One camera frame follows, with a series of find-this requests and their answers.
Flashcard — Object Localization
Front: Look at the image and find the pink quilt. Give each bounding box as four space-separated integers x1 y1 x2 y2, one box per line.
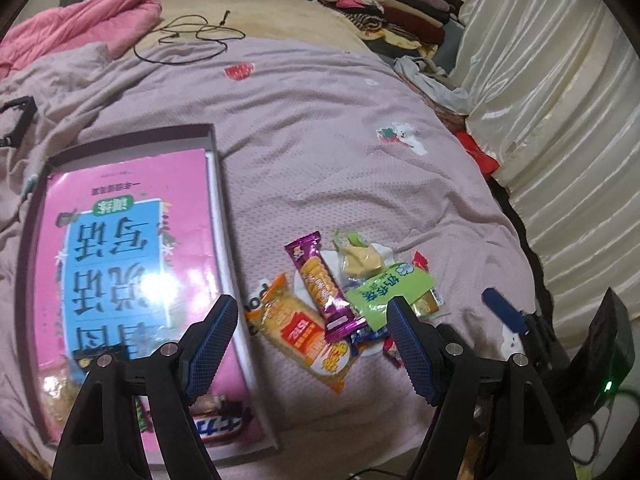
0 0 163 81

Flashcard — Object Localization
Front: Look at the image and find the green pea snack packet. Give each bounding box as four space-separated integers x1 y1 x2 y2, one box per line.
132 395 151 431

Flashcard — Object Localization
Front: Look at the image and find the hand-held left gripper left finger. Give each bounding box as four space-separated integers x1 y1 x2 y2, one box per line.
52 294 240 480

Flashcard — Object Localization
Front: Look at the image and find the stack of folded clothes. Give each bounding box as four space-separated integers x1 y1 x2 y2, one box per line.
315 0 451 51

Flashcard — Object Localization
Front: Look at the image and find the red bag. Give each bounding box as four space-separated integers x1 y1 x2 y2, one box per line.
456 131 501 177

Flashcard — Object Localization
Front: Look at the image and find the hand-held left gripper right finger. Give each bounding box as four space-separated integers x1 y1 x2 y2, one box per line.
386 297 578 480

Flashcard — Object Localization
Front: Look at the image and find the orange bread packet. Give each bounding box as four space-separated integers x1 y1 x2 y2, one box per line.
244 272 353 395

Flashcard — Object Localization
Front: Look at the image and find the beige bed sheet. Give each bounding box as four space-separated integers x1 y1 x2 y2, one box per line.
150 0 381 56

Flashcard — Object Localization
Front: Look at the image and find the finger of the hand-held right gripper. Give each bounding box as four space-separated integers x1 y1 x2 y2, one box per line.
481 287 551 346

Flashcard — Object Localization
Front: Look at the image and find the cream curtain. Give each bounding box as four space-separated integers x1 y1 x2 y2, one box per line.
447 0 640 321

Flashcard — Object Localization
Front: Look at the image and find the pink book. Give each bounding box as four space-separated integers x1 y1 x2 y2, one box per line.
37 149 266 453

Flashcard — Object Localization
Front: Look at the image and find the dark chocolate bar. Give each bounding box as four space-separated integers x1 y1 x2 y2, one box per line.
192 405 253 441

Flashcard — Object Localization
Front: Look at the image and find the clear yellow crisps packet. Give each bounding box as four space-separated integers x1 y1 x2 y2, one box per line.
42 365 101 426

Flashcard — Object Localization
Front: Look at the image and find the clear yellow pastry packet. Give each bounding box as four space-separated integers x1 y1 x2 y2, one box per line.
332 230 396 278

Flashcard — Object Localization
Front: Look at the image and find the black cable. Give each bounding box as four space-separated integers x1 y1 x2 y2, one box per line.
132 9 247 65

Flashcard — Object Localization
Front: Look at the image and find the lilac blanket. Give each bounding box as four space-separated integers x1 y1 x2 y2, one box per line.
0 37 538 468

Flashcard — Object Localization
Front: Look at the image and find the purple snack packet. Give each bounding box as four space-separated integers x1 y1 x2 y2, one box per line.
284 231 368 343

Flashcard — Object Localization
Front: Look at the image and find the black plastic frame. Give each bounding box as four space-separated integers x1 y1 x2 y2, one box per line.
0 96 37 147

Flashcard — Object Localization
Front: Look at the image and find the white cloth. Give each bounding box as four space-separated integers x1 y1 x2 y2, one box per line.
394 56 473 113

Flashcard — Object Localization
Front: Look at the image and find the gold snack packet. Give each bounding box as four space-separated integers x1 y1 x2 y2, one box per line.
410 292 443 318

